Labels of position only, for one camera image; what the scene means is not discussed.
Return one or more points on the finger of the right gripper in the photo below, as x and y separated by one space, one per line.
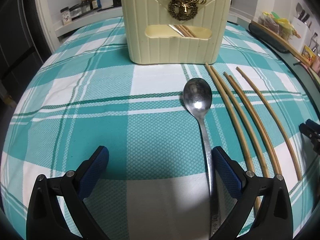
311 130

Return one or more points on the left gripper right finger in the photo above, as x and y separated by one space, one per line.
274 218

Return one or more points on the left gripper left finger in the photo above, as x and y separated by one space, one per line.
45 219

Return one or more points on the steel spoon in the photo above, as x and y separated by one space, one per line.
197 99

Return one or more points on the yellow seasoning packet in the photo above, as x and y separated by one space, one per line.
308 54

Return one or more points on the wooden cutting board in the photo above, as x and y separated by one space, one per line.
284 43

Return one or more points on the white knife block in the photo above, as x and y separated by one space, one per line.
301 24

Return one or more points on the bag of snacks basket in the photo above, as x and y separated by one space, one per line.
280 26

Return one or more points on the teal plaid tablecloth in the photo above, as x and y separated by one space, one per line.
89 93

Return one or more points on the cream utensil holder box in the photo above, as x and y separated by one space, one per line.
151 40

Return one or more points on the small white label jar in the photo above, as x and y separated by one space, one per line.
66 16

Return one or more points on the spice jar rack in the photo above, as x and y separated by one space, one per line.
80 9

